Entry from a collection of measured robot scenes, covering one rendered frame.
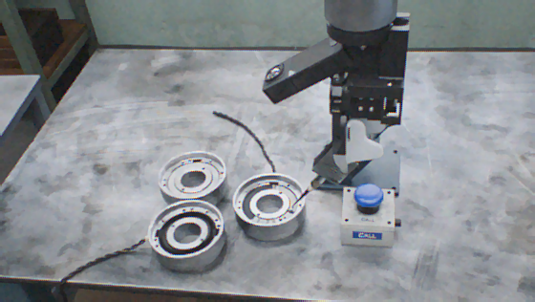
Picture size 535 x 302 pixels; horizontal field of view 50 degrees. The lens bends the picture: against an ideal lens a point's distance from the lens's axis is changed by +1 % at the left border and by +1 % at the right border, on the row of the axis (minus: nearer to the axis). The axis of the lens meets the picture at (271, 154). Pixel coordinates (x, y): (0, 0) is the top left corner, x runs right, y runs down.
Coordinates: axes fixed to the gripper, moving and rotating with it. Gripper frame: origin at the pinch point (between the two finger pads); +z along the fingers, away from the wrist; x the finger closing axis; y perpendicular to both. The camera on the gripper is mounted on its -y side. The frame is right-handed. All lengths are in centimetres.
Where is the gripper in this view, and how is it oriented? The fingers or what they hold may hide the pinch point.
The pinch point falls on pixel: (340, 157)
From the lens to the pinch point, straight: 74.9
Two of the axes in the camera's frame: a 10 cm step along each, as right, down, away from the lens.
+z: 0.8, 7.4, 6.6
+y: 9.8, 0.7, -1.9
